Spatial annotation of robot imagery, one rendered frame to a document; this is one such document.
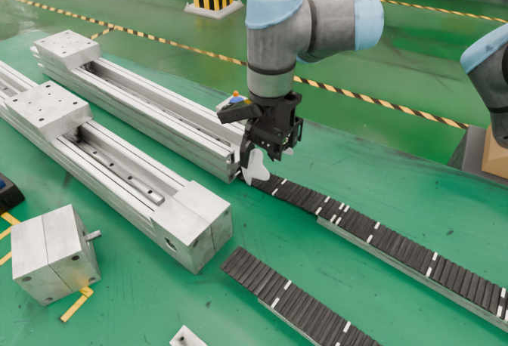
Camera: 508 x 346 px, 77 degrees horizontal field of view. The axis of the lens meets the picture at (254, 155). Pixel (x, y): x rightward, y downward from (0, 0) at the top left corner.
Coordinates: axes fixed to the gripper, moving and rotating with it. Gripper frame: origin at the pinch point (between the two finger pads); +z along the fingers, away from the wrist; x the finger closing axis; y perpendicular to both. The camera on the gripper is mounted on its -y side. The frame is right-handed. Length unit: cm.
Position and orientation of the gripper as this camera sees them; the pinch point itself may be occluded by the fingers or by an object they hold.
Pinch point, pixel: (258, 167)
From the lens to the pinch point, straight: 67.7
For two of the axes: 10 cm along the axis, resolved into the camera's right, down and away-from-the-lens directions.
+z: 0.0, 7.3, 6.8
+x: 6.0, -5.5, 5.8
